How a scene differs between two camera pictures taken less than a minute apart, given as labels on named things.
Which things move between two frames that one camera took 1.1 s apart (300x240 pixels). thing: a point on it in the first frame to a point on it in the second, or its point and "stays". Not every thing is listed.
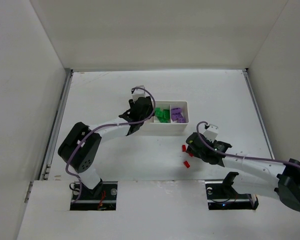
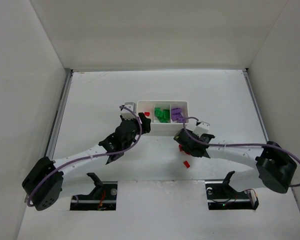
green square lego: [166, 113] stays
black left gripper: [145, 106] to [135, 123]
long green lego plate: [163, 119] stays
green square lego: [158, 112] stays
